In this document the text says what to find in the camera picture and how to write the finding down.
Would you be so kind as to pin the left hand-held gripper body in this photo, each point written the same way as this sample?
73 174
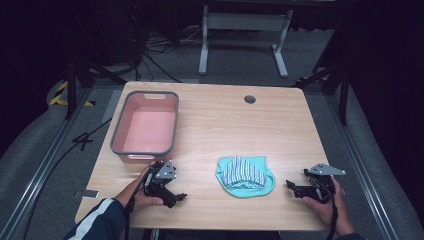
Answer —
159 181

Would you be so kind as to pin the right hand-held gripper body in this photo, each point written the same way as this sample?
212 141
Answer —
321 185

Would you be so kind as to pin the teal and striped cloth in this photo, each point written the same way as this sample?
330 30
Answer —
245 176

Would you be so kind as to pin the pink basket with grey rim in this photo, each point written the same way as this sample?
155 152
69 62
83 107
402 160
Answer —
148 128

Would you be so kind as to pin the person's left hand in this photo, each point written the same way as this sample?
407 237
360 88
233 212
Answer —
140 196

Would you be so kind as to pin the person's right hand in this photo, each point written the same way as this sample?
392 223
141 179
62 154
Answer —
328 213

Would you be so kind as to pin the silver tape piece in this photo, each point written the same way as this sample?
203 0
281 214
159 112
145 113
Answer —
87 194

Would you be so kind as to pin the black metal stand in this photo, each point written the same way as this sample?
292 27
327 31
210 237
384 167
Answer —
343 93
71 86

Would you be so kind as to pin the yellow and black floor tape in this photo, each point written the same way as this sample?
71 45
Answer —
58 98

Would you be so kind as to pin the aluminium floor rail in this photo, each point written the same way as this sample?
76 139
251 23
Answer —
40 170
360 166

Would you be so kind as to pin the white metal table frame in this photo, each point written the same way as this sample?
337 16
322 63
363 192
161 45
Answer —
245 21

